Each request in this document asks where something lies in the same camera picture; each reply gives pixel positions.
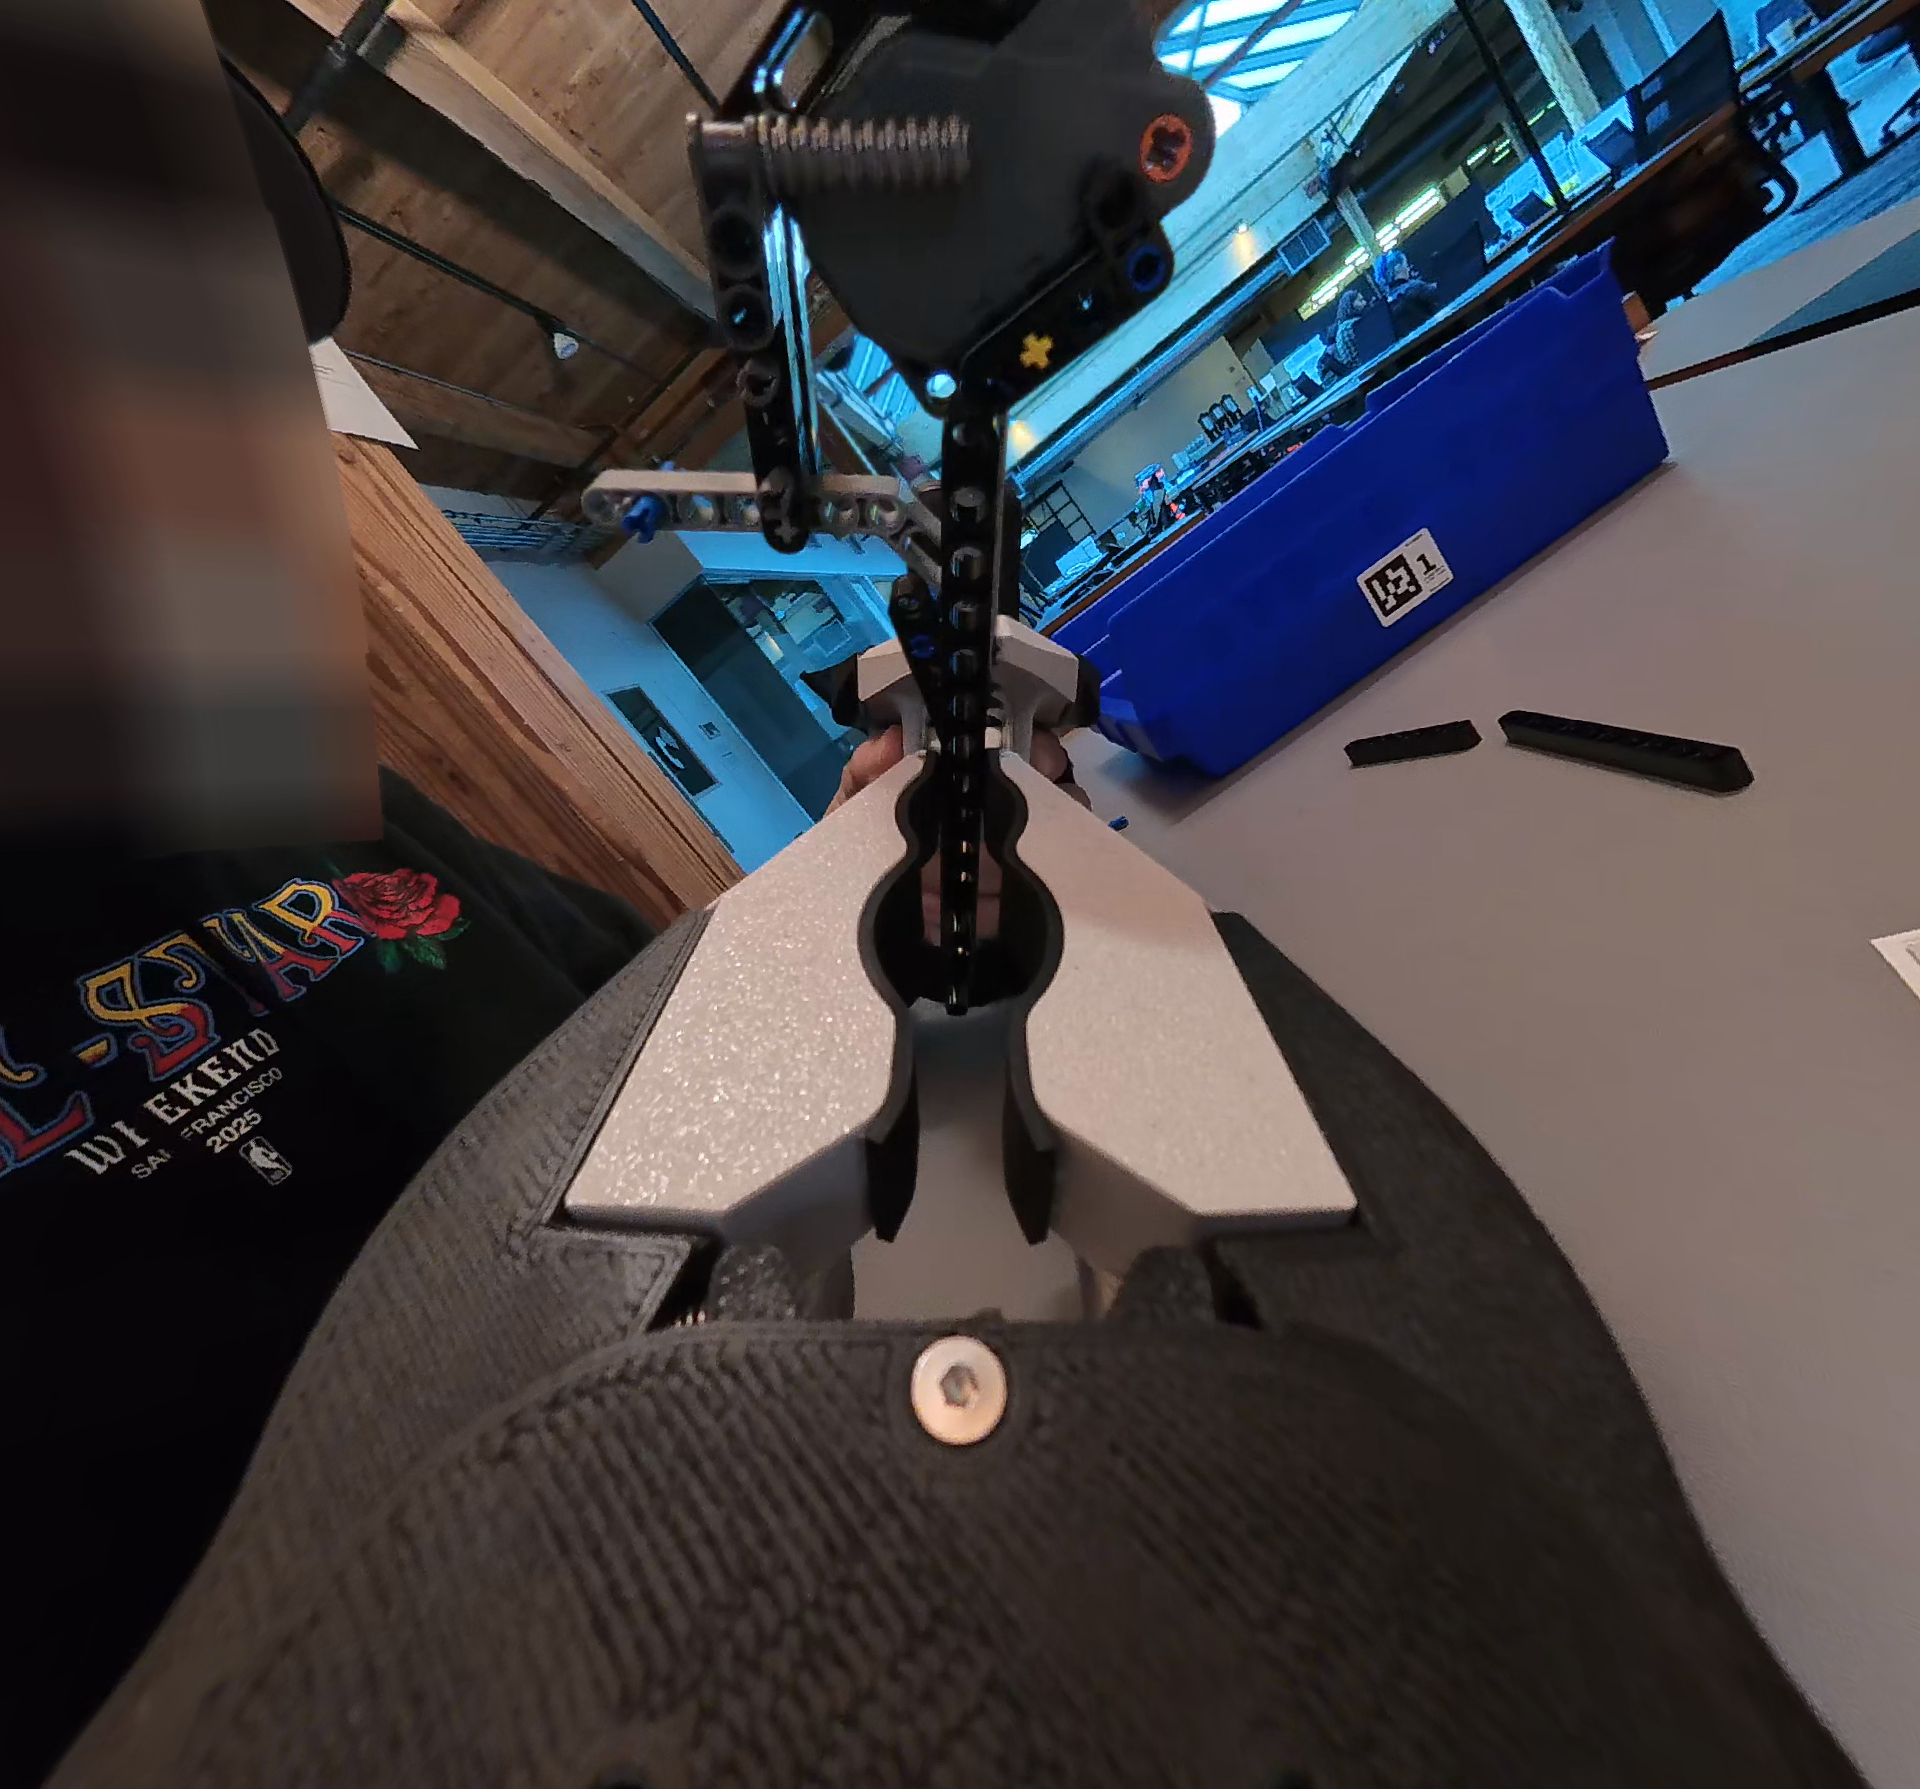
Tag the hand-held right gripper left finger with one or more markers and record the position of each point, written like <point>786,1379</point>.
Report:
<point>720,1070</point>

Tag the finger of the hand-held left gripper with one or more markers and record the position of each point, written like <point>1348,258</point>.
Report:
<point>897,701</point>
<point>1051,687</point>

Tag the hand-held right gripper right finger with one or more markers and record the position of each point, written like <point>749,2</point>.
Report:
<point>1185,1070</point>

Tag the long black pinned brick beam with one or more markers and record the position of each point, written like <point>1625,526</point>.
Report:
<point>969,545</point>

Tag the grey black toy brick chassis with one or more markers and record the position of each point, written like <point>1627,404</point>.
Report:
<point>974,169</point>

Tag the person's left hand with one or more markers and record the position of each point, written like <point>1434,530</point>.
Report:
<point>863,778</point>

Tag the blue parts bin with tag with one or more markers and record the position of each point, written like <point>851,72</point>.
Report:
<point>1275,589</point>

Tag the short black brick beam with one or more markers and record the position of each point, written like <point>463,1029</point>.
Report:
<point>1409,744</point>

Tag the white marker tag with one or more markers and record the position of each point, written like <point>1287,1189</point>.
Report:
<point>1404,577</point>

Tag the person's black printed shirt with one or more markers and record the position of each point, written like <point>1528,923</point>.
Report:
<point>225,1295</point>

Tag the medium black brick beam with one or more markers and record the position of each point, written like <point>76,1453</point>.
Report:
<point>1627,751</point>

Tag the black office chair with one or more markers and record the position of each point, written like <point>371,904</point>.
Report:
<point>1710,155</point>

